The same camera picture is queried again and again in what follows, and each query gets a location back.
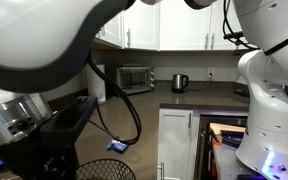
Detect white lower cabinet door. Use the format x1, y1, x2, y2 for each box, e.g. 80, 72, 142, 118
156, 108, 195, 180

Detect silver toaster oven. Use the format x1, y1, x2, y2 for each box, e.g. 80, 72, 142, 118
115, 65, 156, 96

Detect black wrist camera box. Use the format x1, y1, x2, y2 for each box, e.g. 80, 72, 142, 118
39, 95, 99, 146

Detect white cabinet door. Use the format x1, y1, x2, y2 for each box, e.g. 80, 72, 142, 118
211, 0, 249, 52
94, 11, 124, 50
159, 0, 213, 52
122, 0, 161, 52
156, 108, 195, 180

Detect metal robot mounting table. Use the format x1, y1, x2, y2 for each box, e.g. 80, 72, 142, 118
209, 131, 288, 180

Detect black kettle power cord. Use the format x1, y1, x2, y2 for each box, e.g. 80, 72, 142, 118
186, 75, 214, 92

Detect small black countertop object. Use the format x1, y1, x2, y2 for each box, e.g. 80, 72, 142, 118
233, 87, 251, 98

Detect dark built-in appliance front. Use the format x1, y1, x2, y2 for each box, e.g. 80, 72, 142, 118
196, 114, 249, 180

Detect light wooden board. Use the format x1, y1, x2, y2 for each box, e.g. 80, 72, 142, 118
209, 122, 247, 135

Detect black hanging robot cable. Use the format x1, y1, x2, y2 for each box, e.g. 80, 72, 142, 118
87, 57, 142, 146

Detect stainless steel electric kettle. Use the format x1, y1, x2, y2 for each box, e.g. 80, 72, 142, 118
171, 73, 190, 94

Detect white paper towel roll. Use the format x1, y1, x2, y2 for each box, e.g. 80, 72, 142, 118
86, 63, 107, 104

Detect silver bar cabinet handle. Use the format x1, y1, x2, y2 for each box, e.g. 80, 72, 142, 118
156, 161, 165, 180

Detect black cable bundle on arm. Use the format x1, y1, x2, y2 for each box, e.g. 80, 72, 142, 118
221, 0, 260, 52

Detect white wall outlet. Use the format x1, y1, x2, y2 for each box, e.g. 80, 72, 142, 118
207, 67, 215, 80

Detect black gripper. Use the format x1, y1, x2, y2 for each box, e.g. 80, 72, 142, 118
0, 132, 81, 180

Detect orange clamp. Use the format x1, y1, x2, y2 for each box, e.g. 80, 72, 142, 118
210, 131, 224, 147

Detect black wire mesh basket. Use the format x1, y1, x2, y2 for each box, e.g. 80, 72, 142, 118
75, 158, 137, 180

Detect vertical silver door handle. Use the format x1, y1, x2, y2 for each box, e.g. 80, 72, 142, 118
187, 112, 193, 130

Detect white upper cabinet door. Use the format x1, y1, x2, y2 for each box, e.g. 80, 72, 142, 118
211, 0, 249, 52
94, 11, 124, 50
122, 0, 161, 52
159, 0, 213, 52

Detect blue sachet with logo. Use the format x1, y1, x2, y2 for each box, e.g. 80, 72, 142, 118
105, 139, 129, 154

